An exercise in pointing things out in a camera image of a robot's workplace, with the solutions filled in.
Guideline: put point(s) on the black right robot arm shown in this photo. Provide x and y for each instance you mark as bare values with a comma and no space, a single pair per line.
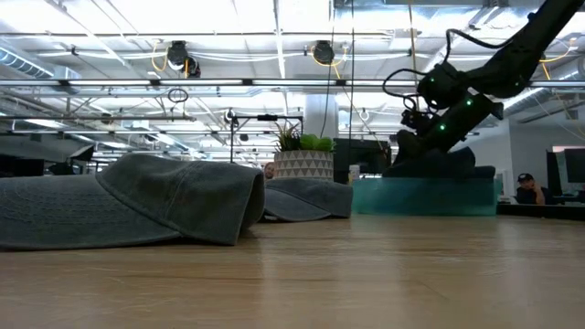
525,59

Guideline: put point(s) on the green artificial succulent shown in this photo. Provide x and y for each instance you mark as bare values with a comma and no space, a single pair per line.
315,144

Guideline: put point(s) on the white bottle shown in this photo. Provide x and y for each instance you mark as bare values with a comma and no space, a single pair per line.
354,172

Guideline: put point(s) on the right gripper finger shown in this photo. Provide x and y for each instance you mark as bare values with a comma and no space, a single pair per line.
409,146

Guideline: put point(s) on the long ceiling light bar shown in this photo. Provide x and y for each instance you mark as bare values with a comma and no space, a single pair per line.
109,82

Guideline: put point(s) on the green translucent plastic bin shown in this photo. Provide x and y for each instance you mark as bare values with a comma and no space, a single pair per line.
425,196

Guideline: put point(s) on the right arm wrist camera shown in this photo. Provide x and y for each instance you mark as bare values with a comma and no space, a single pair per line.
413,119

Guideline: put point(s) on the white triangle-pattern plant pot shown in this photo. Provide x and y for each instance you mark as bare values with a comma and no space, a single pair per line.
304,164

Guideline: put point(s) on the silver ventilation duct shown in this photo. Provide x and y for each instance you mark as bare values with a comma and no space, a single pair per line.
27,66
521,104

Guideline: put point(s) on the spiky artificial air plant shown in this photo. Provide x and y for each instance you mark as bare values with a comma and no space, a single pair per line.
288,141

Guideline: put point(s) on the black computer monitor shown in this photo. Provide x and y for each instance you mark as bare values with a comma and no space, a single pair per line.
20,166
575,164
554,173
365,155

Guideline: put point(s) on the grey cap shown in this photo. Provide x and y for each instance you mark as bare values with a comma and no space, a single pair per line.
311,196
137,201

